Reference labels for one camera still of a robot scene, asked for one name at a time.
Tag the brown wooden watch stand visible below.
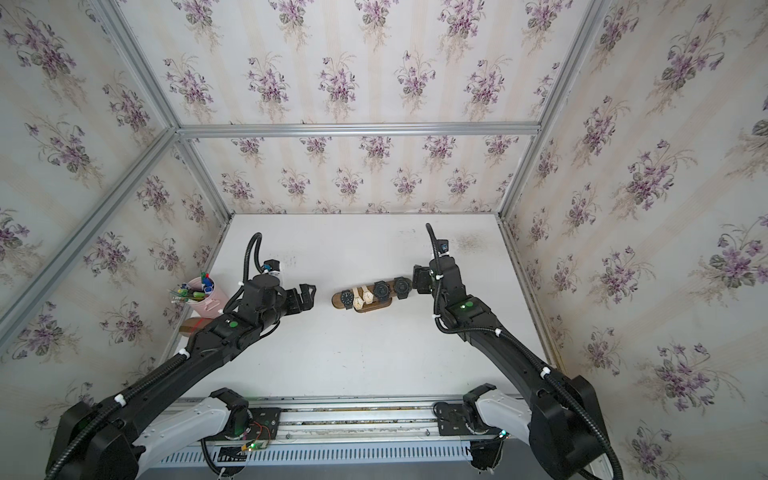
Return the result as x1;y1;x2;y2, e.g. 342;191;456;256
331;276;413;314

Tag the dark grey strap watch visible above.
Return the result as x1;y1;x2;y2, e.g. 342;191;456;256
339;289;355;309

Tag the black square digital watch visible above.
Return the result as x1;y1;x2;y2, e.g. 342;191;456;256
373;281;391;303

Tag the black round bracelet watch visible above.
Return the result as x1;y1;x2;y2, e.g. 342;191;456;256
393;277;412;300

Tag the beige band smartwatch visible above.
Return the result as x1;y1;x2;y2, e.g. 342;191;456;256
361;286;374;305

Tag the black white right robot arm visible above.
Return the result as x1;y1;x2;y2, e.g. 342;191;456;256
413;255;623;479

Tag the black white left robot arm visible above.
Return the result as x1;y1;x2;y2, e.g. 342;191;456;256
45;273;316;479

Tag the pink pen cup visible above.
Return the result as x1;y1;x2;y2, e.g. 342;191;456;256
169;272;229;319

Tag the brown plaid case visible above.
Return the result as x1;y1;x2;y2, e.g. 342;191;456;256
179;317;212;337

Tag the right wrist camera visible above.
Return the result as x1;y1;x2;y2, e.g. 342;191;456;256
435;239;450;255

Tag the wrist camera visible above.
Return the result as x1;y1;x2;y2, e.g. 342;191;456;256
435;239;450;255
261;259;281;275

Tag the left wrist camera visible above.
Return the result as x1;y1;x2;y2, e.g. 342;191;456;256
261;259;281;275

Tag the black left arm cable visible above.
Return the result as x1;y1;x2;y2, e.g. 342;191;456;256
44;232;265;480

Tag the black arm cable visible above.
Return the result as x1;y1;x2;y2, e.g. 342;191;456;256
44;232;265;480
425;223;625;480

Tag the aluminium mounting rail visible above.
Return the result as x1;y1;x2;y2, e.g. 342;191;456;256
207;395;530;447

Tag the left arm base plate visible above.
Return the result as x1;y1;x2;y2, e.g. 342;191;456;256
208;408;282;442

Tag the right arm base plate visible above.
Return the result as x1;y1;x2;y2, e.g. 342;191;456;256
432;401;485;437

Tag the slotted white cable duct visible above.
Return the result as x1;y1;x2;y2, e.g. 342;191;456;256
149;442;475;470

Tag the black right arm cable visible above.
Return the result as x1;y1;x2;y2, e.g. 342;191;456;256
425;223;625;480

